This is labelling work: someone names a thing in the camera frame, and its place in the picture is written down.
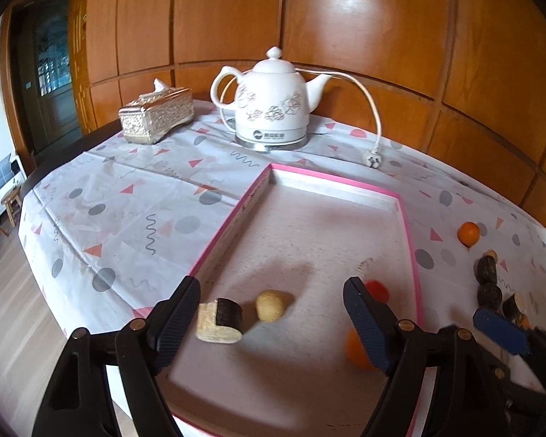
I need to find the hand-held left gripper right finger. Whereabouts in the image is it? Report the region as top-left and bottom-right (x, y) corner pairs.
(343, 277), (515, 437)

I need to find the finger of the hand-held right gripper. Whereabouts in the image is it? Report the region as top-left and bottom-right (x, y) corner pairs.
(473, 308), (531, 357)

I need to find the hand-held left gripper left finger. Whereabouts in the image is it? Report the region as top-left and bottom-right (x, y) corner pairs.
(31, 276), (202, 437)

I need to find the dark-skinned sugarcane chunk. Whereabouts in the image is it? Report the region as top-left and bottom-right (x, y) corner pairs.
(503, 294), (529, 322)

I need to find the large orange with stem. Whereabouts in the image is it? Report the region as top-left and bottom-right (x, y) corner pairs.
(346, 329), (376, 371)

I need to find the red tomato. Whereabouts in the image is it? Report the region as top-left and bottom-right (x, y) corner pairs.
(364, 281), (392, 304)

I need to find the sushi roll piece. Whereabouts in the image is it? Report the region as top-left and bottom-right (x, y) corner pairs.
(195, 298), (245, 343)

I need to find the pink rimmed white tray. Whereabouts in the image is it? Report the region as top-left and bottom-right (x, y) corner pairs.
(132, 162), (426, 437)

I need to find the small tan round potato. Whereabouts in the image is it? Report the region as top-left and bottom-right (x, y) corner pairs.
(256, 290), (288, 322)

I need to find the small mandarin orange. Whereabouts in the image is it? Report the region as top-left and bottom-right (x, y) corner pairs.
(458, 221), (480, 247)

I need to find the white patterned tablecloth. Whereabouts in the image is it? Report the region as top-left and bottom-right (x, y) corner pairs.
(18, 98), (546, 437)

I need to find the silver kettle base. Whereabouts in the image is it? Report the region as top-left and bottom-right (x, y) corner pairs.
(234, 133), (309, 152)

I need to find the small wooden stool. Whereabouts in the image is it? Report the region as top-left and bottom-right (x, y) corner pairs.
(2, 186), (24, 227)

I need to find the silver ornate tissue box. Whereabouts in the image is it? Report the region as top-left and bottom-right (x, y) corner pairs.
(119, 86), (195, 145)

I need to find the white floral ceramic kettle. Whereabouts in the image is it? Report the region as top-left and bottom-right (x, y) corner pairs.
(210, 46), (332, 144)

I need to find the dark glass panel door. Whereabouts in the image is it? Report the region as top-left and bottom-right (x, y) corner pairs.
(9, 0), (90, 155)

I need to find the white power cord with plug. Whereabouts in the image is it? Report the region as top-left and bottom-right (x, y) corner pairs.
(218, 68), (385, 170)

